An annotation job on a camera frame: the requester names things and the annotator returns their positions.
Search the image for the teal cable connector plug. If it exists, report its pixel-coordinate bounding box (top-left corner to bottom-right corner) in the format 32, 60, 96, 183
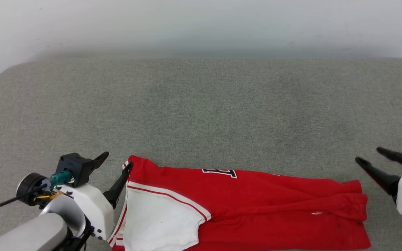
49, 170, 73, 187

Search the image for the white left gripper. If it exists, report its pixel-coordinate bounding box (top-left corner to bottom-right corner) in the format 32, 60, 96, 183
60, 151, 134, 242

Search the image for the red sports garment white trim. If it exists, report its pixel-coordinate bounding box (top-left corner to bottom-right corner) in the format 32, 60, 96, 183
107, 155, 371, 251

